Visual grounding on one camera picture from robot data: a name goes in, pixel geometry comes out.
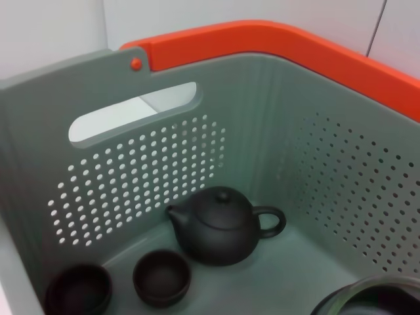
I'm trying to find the small dark clay cup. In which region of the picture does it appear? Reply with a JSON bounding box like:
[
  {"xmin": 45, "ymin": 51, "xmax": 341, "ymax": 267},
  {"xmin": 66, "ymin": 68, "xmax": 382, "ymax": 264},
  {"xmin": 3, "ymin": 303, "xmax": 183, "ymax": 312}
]
[
  {"xmin": 44, "ymin": 263, "xmax": 114, "ymax": 315},
  {"xmin": 132, "ymin": 249, "xmax": 192, "ymax": 305}
]

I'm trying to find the glass teacup with black sleeve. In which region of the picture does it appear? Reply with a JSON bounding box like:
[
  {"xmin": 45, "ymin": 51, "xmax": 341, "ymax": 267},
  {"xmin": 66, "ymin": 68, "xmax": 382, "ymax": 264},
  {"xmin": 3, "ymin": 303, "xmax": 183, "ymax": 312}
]
[{"xmin": 310, "ymin": 274, "xmax": 420, "ymax": 315}]

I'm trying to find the orange basket carry handle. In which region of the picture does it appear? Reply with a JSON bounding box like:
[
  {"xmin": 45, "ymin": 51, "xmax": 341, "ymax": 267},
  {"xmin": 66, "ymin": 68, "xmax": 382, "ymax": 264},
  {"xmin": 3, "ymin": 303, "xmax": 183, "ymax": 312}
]
[{"xmin": 119, "ymin": 19, "xmax": 420, "ymax": 114}]

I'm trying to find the dark clay teapot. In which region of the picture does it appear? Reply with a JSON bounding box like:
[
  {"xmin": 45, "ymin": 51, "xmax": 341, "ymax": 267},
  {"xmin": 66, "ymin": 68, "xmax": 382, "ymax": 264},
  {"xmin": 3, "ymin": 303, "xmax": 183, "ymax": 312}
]
[{"xmin": 165, "ymin": 186, "xmax": 287, "ymax": 267}]

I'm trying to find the grey perforated storage basket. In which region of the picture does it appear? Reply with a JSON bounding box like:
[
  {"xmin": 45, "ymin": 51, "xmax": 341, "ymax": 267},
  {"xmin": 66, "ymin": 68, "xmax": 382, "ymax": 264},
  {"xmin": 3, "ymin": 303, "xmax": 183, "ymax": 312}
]
[{"xmin": 0, "ymin": 45, "xmax": 420, "ymax": 315}]

